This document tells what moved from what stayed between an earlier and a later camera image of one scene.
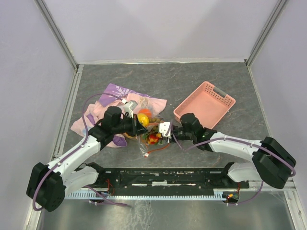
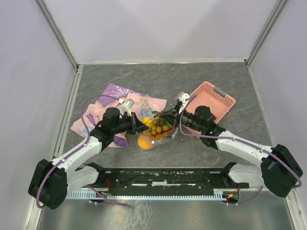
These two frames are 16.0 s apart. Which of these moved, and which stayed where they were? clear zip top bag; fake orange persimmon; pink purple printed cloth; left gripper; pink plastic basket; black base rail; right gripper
Moved: right gripper; clear zip top bag; fake orange persimmon
Stayed: pink purple printed cloth; left gripper; black base rail; pink plastic basket
